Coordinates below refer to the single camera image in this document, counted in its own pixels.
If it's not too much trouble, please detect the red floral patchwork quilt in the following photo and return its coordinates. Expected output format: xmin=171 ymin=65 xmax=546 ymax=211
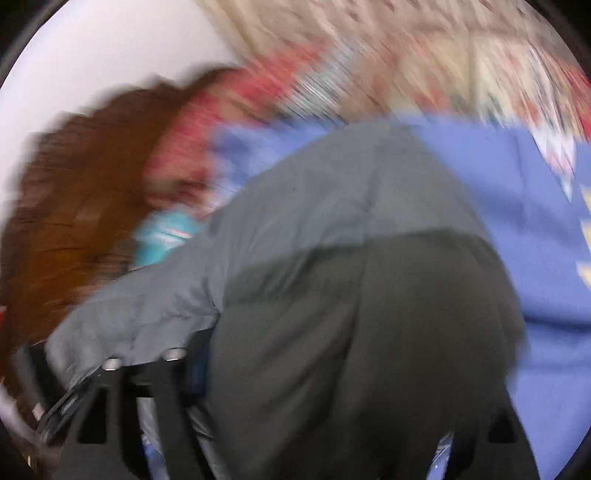
xmin=143 ymin=32 xmax=590 ymax=217

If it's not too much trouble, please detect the grey puffer jacket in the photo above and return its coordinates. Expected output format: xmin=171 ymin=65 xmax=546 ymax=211
xmin=46 ymin=121 xmax=525 ymax=479

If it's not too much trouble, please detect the teal white patterned pillow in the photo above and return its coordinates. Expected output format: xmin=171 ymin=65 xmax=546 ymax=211
xmin=130 ymin=207 xmax=201 ymax=270

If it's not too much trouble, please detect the beige leaf pattern curtain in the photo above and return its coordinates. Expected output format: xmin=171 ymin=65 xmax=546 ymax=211
xmin=198 ymin=0 xmax=547 ymax=55

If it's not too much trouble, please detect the dark wooden headboard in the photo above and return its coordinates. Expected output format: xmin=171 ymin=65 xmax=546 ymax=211
xmin=1 ymin=67 xmax=226 ymax=362

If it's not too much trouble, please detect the blue patterned bed sheet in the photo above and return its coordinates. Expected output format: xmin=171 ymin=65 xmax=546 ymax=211
xmin=214 ymin=119 xmax=590 ymax=478

